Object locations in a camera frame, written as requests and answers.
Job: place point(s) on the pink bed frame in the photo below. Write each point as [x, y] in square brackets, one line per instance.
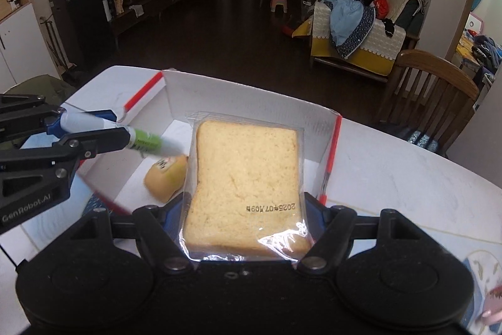
[480, 23]

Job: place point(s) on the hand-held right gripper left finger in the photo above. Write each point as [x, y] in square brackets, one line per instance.
[171, 215]

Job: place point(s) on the pink container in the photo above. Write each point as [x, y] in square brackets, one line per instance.
[494, 305]

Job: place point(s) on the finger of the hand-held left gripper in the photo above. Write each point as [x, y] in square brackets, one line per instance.
[110, 138]
[55, 126]

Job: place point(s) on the red bag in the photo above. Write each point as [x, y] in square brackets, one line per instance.
[381, 7]

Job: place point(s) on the pink plastic stool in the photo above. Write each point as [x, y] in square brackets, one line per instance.
[278, 3]

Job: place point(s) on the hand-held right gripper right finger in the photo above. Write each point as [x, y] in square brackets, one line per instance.
[313, 211]

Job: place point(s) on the yellow round toy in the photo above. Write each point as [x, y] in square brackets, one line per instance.
[164, 182]

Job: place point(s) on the dark wooden television cabinet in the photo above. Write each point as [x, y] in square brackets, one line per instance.
[157, 3]

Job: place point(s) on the white and green tube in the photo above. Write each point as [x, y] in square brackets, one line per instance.
[147, 140]

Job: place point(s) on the red cardboard box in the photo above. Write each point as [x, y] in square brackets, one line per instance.
[251, 99]

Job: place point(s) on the black tea bar machine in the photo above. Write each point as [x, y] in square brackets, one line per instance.
[78, 13]

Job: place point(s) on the wooden chair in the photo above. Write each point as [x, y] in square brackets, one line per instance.
[431, 68]

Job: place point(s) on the sofa with quilted cover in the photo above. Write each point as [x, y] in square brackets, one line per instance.
[382, 40]

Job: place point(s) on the black cloth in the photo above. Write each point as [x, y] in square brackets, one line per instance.
[389, 28]

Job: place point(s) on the packaged bread slice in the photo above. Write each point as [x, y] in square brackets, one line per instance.
[243, 170]

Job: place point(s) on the white cabinet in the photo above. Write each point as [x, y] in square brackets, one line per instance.
[23, 44]

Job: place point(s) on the light blue garment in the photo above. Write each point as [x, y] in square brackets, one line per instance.
[345, 17]

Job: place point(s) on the dark patterned garment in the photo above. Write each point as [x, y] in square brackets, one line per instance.
[362, 32]

